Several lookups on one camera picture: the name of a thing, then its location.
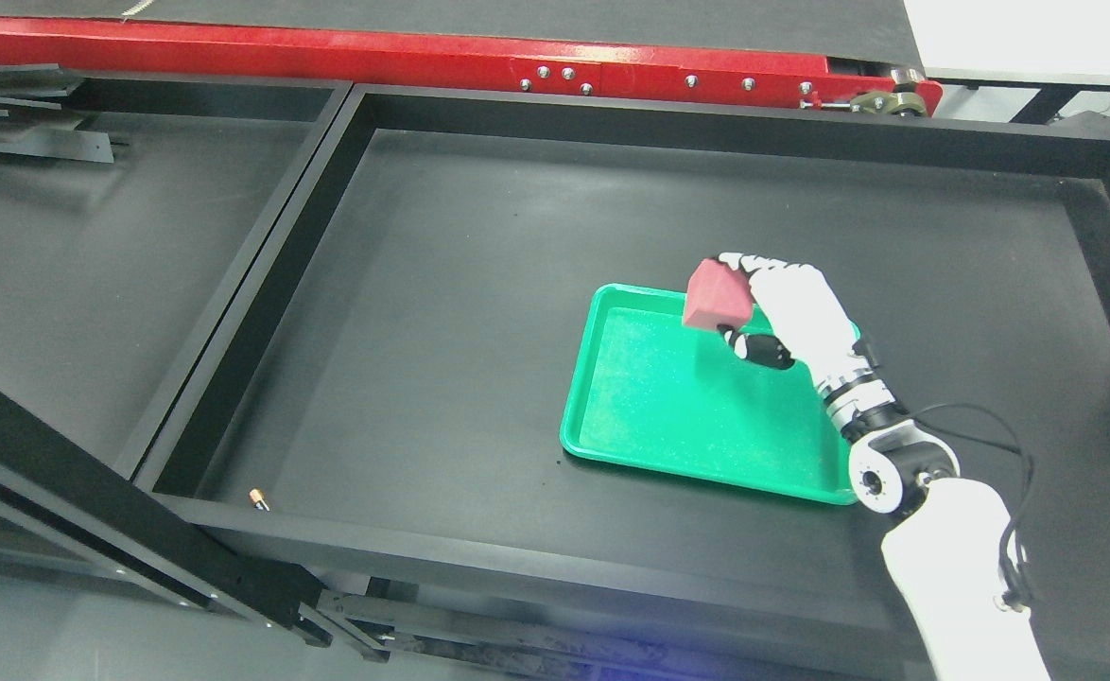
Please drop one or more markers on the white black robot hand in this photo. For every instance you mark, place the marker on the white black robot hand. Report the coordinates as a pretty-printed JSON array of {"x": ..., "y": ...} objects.
[{"x": 805, "y": 314}]

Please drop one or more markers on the pink block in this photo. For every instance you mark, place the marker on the pink block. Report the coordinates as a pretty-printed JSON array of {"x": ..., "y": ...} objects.
[{"x": 717, "y": 295}]

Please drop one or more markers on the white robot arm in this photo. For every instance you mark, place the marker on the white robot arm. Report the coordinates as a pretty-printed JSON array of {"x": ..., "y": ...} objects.
[{"x": 948, "y": 551}]

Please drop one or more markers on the green tray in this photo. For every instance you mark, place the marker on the green tray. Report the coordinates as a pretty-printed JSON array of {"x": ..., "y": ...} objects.
[{"x": 649, "y": 393}]

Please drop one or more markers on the black metal right shelf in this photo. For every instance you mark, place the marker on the black metal right shelf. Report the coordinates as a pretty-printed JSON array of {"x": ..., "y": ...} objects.
[{"x": 445, "y": 367}]

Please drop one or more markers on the black metal shelf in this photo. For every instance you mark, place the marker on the black metal shelf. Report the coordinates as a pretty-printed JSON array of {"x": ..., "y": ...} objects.
[
  {"x": 114, "y": 280},
  {"x": 445, "y": 367}
]

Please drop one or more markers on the black metal left shelf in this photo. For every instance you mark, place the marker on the black metal left shelf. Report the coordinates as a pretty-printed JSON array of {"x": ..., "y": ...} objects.
[{"x": 114, "y": 280}]

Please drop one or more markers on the small copper screw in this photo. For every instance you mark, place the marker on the small copper screw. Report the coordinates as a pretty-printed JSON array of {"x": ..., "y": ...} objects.
[{"x": 258, "y": 501}]

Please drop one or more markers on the red conveyor frame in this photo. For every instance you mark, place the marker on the red conveyor frame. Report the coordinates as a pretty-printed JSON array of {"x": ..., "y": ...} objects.
[{"x": 128, "y": 43}]

